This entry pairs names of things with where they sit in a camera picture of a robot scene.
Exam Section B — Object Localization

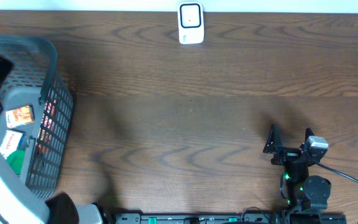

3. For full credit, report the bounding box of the green lid jar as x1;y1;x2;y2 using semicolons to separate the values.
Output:
6;150;25;175

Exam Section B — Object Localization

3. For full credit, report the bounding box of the white Panadol medicine box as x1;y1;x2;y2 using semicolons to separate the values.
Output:
0;130;25;159

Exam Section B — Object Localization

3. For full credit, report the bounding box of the red Top chocolate bar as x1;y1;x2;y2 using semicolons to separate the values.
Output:
35;98;60;157

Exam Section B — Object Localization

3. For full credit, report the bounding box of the orange juice carton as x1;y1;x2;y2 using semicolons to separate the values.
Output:
5;105;35;129

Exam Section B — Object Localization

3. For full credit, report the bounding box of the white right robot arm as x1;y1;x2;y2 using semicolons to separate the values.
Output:
263;124;331;223

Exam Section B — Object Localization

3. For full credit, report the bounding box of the white barcode scanner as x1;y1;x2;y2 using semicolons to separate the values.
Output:
177;1;204;45

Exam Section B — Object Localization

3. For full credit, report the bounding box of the grey plastic mesh basket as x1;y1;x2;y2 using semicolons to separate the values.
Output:
0;33;75;202

